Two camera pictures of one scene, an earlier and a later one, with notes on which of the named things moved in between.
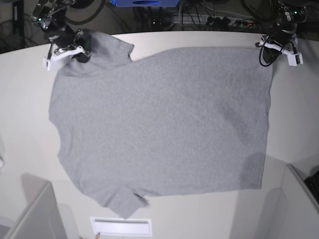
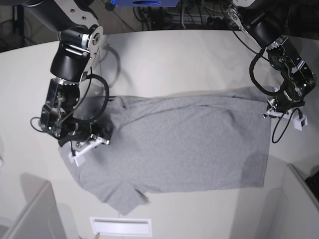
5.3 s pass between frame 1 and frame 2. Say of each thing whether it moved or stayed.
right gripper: moved
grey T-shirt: moved
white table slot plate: stayed
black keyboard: stayed
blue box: stayed
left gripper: moved
